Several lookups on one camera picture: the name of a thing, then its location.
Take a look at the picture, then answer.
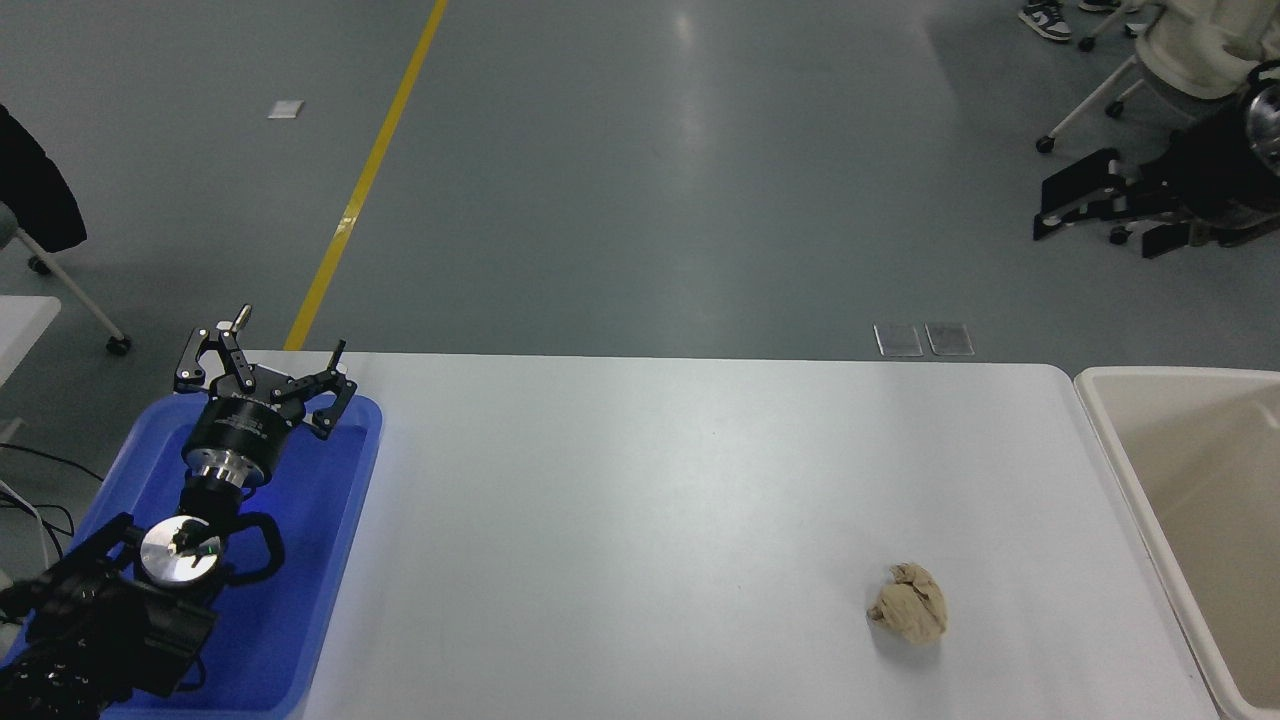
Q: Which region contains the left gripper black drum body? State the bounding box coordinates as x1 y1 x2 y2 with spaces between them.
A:
183 384 303 472

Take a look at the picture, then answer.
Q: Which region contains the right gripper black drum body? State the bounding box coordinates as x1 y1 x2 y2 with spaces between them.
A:
1165 100 1280 223

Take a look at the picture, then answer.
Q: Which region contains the white office chair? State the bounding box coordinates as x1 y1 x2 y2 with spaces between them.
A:
1035 0 1280 246

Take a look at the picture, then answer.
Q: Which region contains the blue plastic tray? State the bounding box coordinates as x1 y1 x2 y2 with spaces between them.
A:
0 392 385 720

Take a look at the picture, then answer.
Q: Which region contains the white chair base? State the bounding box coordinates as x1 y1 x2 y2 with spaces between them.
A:
1077 0 1166 53

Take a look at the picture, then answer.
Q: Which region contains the small white side table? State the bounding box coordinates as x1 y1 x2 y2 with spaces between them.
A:
0 296 62 389

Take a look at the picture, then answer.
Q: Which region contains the large pale plastic bin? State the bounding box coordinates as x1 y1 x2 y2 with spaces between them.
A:
1073 366 1280 720

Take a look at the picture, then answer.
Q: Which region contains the crumpled tan paper ball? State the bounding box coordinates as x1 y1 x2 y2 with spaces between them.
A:
866 561 949 644

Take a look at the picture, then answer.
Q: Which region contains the thin black cable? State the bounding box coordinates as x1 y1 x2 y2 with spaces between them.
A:
0 438 109 561

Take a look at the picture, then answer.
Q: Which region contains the thin white cable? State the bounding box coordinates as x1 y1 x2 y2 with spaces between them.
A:
0 474 53 573

